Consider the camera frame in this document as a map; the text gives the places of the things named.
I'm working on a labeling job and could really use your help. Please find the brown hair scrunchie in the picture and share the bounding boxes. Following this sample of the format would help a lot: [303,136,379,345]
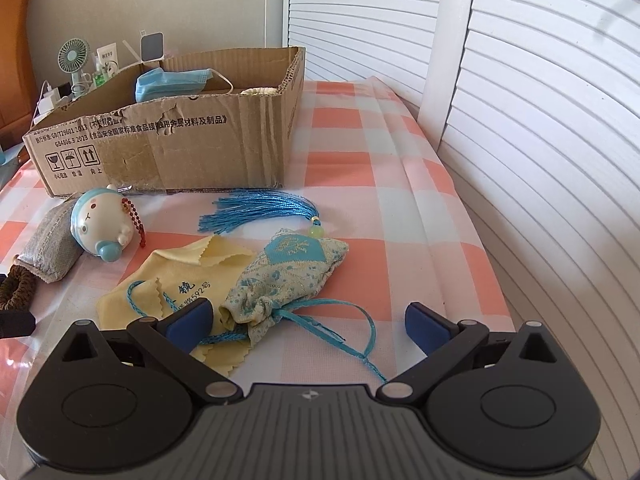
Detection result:
[0,266,37,312]

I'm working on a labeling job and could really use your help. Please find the yellow cleaning cloth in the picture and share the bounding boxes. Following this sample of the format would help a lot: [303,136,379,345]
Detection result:
[95,234,256,378]

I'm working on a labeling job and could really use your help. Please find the grey sachet pouch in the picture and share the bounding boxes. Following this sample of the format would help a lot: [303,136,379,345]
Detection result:
[14,196,84,284]

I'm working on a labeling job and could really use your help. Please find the floral blue drawstring pouch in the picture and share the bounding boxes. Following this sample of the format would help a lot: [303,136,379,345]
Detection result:
[219,230,385,380]

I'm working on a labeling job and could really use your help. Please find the blue white round toy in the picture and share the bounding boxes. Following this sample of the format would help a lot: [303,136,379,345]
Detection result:
[70,185,146,262]

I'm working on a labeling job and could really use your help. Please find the blue tassel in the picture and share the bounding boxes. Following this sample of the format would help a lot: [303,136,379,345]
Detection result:
[124,187,327,348]

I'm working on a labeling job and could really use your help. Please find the blue face mask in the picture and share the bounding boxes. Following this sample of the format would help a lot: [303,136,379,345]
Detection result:
[134,67,234,103]

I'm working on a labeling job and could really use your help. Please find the cream knitted scrunchie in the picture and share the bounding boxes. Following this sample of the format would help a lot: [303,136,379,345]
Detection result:
[240,87,279,96]

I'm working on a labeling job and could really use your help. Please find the pink checkered bed sheet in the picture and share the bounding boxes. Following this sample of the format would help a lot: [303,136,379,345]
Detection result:
[1,79,513,422]

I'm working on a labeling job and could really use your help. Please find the brown cardboard box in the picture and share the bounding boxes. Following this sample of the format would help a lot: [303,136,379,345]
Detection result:
[24,47,306,196]

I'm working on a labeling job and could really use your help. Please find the wooden headboard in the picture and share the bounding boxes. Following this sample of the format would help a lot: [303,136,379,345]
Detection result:
[0,0,37,150]

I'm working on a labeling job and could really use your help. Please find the white power strip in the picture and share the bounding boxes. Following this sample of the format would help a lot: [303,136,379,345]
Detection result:
[32,80,68,126]

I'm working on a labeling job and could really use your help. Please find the green bottle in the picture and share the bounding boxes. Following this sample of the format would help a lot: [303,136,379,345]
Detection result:
[92,58,113,88]

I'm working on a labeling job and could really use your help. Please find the mint green desk fan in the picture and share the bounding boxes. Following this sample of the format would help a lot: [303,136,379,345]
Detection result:
[58,38,89,98]

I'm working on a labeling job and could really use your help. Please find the white louvered closet doors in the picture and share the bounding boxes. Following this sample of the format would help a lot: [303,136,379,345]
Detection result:
[282,0,639,479]

